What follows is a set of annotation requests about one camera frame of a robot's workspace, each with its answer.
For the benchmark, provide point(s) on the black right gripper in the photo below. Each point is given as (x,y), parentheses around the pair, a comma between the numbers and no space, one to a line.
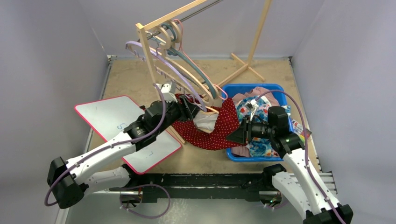
(245,130)

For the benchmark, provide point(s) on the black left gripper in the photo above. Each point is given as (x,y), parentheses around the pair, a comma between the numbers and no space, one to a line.
(187,110)

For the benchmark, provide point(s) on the pink pleated skirt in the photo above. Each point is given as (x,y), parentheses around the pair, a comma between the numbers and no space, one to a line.
(263,91)

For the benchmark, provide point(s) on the red polka dot dress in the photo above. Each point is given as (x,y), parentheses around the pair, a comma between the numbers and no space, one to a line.
(226,123)

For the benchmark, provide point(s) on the cream hanger of dress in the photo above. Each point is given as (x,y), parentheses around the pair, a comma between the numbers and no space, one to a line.
(205,121)

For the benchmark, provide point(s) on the blue floral garment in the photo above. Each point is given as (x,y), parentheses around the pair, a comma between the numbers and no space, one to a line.
(263,108)

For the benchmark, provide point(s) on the cream wooden hanger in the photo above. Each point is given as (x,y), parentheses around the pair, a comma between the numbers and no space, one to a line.
(176,36)
(154,65)

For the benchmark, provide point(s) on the cream wooden hanger front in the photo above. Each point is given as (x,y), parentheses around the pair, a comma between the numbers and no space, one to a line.
(154,65)

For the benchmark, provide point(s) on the pink wire hanger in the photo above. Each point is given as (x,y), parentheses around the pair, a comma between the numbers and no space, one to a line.
(203,69)

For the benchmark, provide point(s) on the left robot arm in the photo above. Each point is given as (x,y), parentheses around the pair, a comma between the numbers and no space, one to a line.
(136,140)

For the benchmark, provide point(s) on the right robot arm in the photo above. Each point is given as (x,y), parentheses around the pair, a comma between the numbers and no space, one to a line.
(309,195)

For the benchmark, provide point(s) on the marker pen pack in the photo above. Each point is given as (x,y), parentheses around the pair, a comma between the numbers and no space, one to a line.
(303,133)

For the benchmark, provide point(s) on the blue plastic bin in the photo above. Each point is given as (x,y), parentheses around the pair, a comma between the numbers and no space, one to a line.
(232,90)

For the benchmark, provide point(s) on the red-edged whiteboard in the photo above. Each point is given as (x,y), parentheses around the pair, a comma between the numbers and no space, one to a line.
(108,117)

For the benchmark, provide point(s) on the metal rack rod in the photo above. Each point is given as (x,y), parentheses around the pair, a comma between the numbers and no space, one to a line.
(183,13)

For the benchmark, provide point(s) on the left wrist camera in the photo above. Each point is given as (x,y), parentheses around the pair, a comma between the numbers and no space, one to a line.
(168,91)

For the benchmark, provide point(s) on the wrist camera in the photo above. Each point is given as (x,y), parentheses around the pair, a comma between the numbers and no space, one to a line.
(168,91)
(253,106)

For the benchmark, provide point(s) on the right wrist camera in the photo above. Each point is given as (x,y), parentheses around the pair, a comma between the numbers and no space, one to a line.
(253,106)

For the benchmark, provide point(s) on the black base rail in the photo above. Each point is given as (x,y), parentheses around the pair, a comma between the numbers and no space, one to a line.
(251,187)

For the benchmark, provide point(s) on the wooden clothes rack frame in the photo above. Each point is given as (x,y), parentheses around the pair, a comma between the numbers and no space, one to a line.
(246,65)

